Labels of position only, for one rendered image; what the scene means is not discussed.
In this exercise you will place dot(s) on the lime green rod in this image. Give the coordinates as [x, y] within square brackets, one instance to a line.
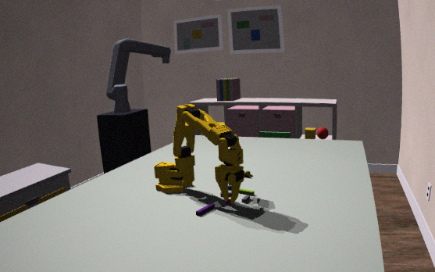
[246, 192]

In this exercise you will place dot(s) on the purple rod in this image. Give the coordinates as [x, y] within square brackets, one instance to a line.
[205, 209]

